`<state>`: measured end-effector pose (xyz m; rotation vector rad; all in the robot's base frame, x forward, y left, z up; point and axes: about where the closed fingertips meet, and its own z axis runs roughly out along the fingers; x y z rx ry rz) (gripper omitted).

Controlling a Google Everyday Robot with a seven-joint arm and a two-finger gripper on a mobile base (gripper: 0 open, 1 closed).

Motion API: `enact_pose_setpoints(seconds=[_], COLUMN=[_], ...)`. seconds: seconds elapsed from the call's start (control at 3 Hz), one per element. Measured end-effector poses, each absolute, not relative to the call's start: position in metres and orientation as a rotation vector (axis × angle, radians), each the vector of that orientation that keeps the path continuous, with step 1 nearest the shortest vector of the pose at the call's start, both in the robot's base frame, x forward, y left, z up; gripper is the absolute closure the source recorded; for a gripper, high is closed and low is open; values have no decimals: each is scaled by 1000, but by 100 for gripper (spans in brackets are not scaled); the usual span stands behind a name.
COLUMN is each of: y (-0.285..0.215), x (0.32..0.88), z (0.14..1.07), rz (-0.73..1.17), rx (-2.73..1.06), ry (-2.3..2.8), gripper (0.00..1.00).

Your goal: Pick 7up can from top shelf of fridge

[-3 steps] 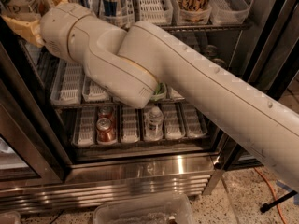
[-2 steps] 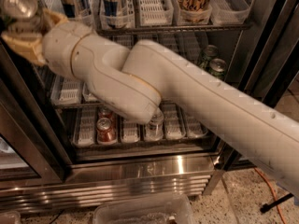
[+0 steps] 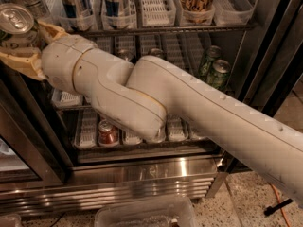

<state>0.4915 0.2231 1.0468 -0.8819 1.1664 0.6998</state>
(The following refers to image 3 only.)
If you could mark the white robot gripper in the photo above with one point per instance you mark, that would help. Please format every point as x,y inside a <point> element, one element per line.
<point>59,63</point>

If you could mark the white green 7up can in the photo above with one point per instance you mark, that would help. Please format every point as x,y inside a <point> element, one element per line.
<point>18,27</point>

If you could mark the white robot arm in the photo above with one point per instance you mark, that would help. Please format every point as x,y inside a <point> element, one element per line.
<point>139,96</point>

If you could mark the rear blue pepsi can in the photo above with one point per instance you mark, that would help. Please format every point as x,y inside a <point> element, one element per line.
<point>126,55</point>

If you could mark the front red soda can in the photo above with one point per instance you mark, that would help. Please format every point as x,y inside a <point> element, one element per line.
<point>107,134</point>

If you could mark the rear green soda can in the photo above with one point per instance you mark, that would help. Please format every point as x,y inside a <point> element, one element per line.
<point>157,53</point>

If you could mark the right rear green can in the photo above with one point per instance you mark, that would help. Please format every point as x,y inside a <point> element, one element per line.
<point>210,55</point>

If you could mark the right front green can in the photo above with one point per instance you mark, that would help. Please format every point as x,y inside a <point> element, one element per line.
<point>218,74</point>

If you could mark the clear plastic bin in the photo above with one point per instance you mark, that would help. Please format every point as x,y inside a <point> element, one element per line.
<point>155,212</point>

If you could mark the black stand leg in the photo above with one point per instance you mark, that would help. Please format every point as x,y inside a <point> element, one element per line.
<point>271,209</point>

